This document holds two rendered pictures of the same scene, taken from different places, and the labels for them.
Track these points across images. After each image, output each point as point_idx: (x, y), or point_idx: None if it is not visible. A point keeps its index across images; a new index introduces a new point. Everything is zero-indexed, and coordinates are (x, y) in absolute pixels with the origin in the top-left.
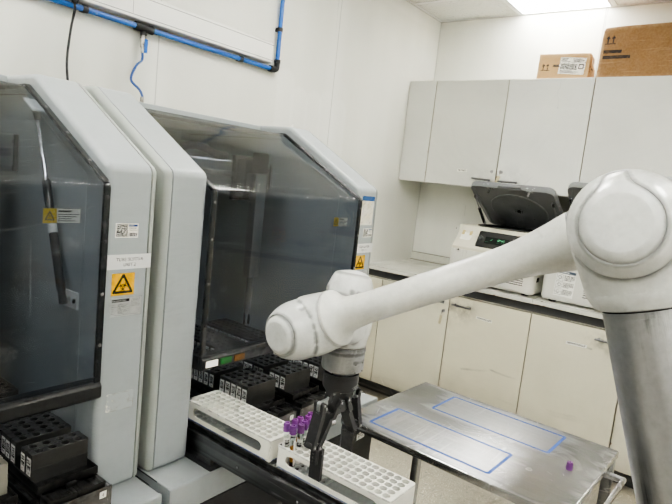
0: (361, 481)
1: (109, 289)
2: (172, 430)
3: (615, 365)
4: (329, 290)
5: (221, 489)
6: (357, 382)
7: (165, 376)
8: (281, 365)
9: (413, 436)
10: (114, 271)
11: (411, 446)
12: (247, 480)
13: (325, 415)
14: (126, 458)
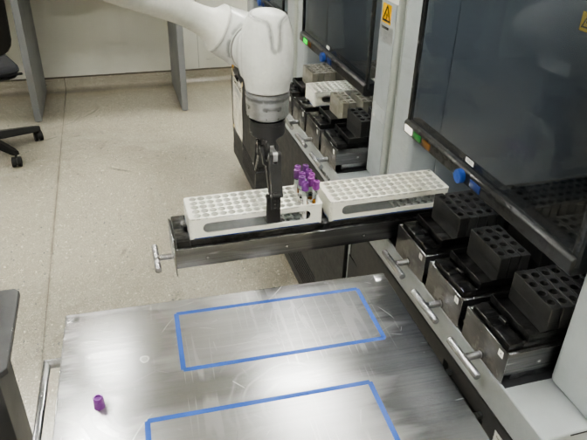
0: (220, 197)
1: (382, 14)
2: (396, 173)
3: None
4: (225, 4)
5: (372, 243)
6: (251, 127)
7: (397, 117)
8: (530, 248)
9: (296, 304)
10: (384, 0)
11: (275, 289)
12: None
13: (255, 141)
14: (376, 163)
